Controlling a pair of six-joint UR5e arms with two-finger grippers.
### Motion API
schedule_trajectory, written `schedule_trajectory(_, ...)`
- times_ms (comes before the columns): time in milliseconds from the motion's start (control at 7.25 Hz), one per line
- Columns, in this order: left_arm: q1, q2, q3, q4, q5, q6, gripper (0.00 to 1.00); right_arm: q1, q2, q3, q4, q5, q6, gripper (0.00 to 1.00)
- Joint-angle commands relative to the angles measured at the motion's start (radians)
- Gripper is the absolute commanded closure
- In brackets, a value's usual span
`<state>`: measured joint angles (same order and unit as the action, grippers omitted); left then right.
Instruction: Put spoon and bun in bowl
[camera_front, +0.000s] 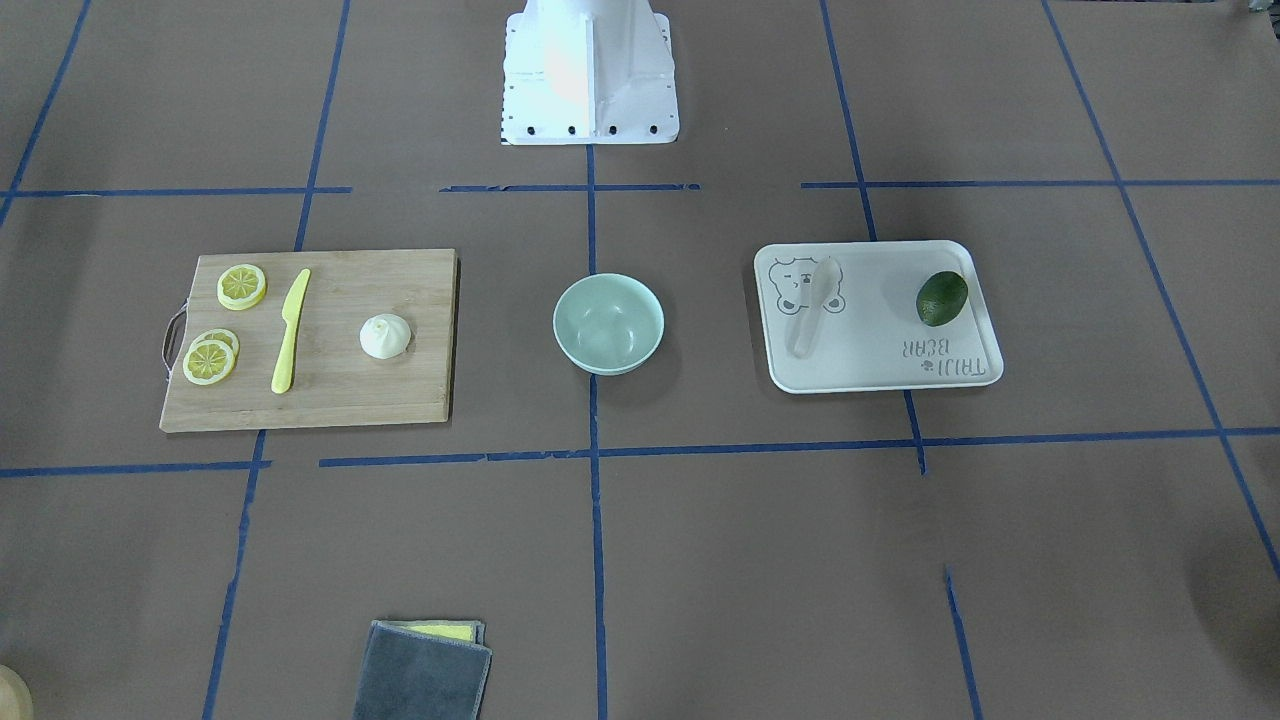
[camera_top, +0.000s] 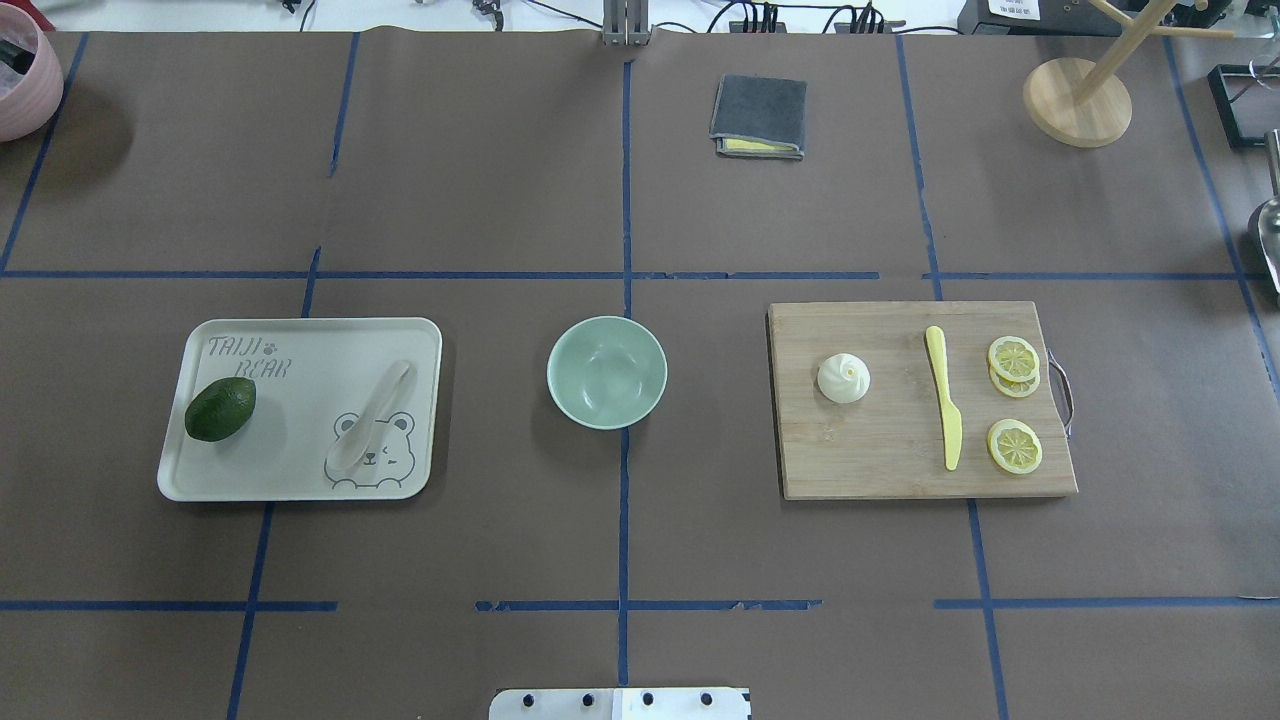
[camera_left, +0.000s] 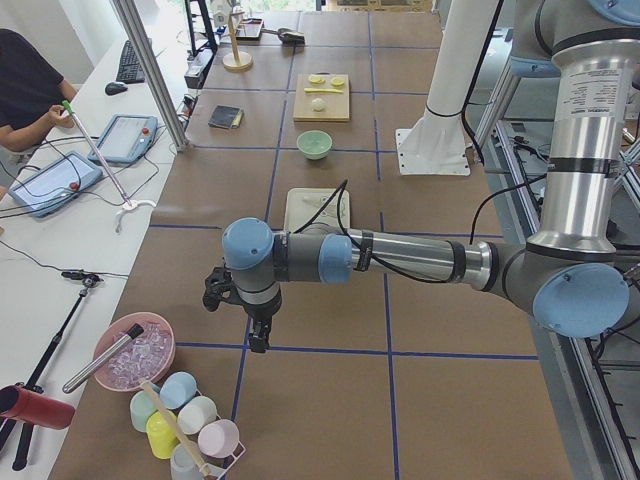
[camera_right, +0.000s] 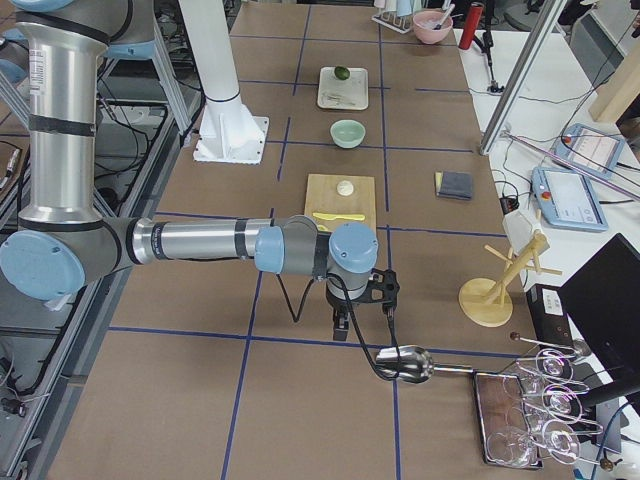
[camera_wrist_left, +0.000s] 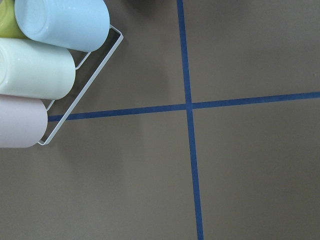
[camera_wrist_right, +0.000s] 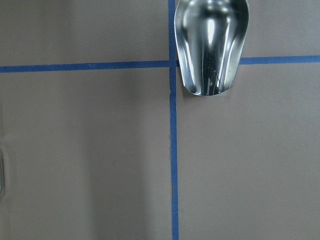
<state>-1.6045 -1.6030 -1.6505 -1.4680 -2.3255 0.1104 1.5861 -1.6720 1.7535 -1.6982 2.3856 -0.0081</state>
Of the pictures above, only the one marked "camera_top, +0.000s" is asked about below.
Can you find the translucent white plastic spoon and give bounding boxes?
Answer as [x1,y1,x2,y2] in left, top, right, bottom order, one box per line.
[325,359,412,480]

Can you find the light green bowl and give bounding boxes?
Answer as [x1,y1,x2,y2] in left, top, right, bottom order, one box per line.
[547,316,669,430]

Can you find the white steamed bun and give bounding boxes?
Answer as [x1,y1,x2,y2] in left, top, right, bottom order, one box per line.
[815,352,870,405]

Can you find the pink ice bowl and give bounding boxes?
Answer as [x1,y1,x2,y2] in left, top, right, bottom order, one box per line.
[1,4,64,143]

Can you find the wooden cutting board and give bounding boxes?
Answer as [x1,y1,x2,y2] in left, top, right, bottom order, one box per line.
[768,301,1078,500]

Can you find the grey folded cloth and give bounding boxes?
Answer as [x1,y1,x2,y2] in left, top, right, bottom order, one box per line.
[709,74,808,161]

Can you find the cream bear serving tray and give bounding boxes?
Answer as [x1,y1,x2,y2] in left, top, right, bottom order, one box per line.
[157,316,443,502]

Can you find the yellow plastic knife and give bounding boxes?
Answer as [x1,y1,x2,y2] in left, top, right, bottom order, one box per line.
[924,325,964,471]

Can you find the lemon slice under upper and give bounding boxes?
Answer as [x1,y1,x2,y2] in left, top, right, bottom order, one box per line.
[988,368,1041,398]

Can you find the lower lemon slice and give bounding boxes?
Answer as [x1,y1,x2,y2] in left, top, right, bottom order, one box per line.
[987,418,1043,475]

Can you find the wooden mug tree stand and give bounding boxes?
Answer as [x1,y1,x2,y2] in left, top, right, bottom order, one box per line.
[1021,1,1235,149]

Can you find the metal scoop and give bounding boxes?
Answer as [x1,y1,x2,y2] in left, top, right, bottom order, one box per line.
[1251,129,1279,296]

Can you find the black glass rack tray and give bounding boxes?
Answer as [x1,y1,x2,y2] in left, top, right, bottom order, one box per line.
[1207,63,1279,149]

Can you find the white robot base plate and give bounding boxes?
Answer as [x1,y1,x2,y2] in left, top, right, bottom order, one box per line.
[488,685,753,719]

